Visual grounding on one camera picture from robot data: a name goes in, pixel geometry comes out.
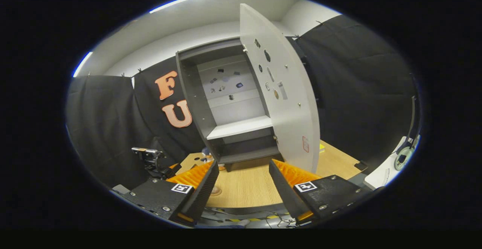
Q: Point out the blue penguin plush toy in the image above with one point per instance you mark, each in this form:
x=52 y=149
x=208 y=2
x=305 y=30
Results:
x=206 y=153

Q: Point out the black backdrop cloth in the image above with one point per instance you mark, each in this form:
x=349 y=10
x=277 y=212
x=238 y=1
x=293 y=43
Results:
x=105 y=128

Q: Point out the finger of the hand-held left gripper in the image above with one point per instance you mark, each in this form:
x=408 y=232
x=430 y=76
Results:
x=174 y=166

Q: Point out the round grey object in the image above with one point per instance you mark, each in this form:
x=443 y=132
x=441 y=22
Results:
x=403 y=158

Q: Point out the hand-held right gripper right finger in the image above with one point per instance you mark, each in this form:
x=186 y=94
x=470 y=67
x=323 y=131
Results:
x=286 y=192

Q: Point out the round brown coaster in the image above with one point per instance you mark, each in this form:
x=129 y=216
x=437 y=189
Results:
x=216 y=191

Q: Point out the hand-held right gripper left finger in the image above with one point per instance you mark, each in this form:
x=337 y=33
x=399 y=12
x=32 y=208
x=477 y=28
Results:
x=203 y=192

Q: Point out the grey cabinet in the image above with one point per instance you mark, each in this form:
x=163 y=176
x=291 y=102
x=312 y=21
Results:
x=229 y=109

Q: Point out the dark curved frame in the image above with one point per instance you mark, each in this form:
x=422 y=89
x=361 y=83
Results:
x=414 y=109

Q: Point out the yellow book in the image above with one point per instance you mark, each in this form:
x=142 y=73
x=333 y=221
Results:
x=322 y=148

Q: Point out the white side table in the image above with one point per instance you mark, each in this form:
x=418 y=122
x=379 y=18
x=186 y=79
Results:
x=380 y=173

